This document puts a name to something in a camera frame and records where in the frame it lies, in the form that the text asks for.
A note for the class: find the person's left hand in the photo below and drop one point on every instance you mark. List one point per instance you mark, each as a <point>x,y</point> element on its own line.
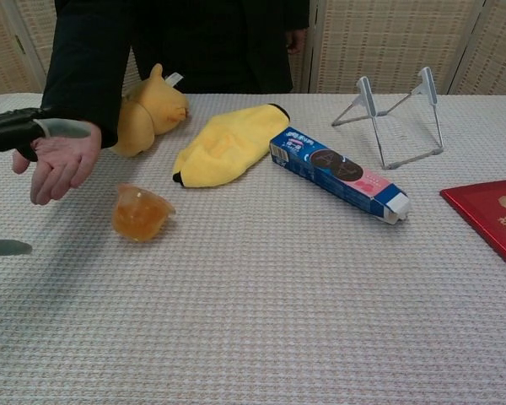
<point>296,40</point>

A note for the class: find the robot left five-finger hand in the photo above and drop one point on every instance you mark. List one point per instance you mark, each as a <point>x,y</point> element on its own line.
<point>12,126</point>

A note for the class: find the person's right hand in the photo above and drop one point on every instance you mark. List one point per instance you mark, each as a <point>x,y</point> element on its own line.
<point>63,164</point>

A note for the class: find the orange jelly cup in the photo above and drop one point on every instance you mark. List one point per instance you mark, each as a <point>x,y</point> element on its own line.
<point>139,217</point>

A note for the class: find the person torso in black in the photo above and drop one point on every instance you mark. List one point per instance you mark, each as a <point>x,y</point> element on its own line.
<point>215,42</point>

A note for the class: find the black sleeved person arm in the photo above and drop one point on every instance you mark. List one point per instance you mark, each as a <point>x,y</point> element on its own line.
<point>88,63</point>

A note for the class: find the yellow plush toy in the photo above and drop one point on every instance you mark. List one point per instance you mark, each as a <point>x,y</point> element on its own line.
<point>156,105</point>

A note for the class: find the yellow cloth mitt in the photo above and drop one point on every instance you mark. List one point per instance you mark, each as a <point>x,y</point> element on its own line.
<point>223,147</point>

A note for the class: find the blue cookie box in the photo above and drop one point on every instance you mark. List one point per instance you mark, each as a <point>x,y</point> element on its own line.
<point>337,173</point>

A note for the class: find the white woven tablecloth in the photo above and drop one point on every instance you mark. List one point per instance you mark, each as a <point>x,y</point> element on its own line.
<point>253,316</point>

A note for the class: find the red certificate book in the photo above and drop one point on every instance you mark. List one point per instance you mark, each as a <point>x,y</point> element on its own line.
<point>489,219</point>

